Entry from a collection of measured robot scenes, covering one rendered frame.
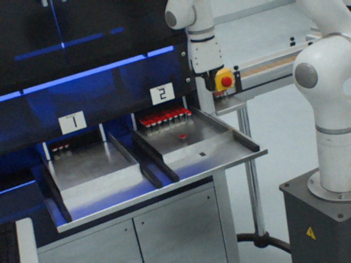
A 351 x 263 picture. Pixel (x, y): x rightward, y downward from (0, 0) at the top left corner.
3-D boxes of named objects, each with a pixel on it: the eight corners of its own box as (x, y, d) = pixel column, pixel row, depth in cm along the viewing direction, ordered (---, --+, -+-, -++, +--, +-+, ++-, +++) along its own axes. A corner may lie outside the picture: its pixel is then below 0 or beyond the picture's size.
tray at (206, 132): (129, 133, 213) (127, 125, 212) (191, 112, 221) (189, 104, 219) (164, 165, 183) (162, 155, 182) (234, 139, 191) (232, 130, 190)
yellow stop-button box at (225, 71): (209, 87, 219) (206, 70, 216) (225, 82, 221) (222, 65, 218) (218, 92, 212) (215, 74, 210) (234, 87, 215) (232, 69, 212)
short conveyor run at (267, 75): (206, 115, 225) (200, 78, 219) (190, 105, 239) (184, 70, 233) (346, 67, 245) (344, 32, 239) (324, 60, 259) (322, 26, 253)
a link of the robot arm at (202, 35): (208, 22, 177) (209, 31, 178) (182, 29, 174) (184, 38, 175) (220, 25, 169) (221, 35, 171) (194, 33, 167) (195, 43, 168)
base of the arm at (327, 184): (395, 184, 152) (393, 121, 144) (340, 212, 145) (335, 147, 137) (344, 162, 168) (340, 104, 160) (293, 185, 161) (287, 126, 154)
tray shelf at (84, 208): (31, 171, 203) (29, 167, 202) (203, 112, 223) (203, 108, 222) (58, 232, 161) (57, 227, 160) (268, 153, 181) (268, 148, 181)
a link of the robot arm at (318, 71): (371, 119, 148) (366, 30, 139) (332, 148, 137) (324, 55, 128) (330, 112, 157) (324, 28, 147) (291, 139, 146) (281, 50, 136)
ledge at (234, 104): (202, 107, 229) (201, 103, 228) (230, 97, 233) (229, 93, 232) (218, 116, 217) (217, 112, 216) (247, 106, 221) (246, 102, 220)
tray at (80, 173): (43, 162, 203) (39, 154, 202) (110, 139, 211) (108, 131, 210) (63, 201, 174) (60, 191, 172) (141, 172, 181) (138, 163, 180)
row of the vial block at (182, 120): (146, 135, 208) (143, 123, 206) (189, 120, 213) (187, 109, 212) (148, 136, 206) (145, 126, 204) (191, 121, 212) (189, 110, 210)
